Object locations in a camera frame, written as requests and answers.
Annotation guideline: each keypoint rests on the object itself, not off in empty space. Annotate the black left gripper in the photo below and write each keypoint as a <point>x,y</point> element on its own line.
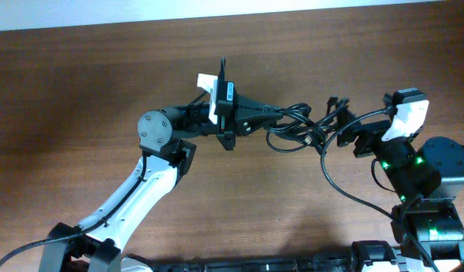
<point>227,126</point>

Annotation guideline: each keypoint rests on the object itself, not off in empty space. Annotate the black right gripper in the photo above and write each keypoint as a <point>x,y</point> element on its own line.
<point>372,132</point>

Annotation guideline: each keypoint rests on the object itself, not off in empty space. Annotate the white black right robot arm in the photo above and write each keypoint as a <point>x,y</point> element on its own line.
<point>425,224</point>

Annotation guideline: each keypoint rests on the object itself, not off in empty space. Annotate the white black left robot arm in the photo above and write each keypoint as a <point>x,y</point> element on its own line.
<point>96,243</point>

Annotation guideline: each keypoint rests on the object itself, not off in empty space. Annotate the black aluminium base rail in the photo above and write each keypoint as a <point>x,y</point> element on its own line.
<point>367,255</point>

